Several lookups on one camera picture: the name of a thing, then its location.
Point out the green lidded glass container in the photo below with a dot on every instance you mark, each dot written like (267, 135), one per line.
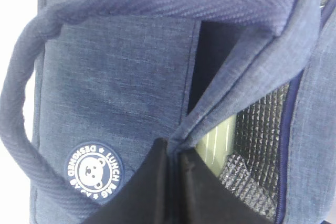
(216, 145)

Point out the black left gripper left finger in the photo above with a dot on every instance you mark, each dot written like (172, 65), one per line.
(143, 198)

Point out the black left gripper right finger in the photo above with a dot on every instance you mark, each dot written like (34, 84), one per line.
(205, 200)

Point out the navy blue lunch bag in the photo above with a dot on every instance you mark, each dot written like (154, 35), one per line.
(91, 85)

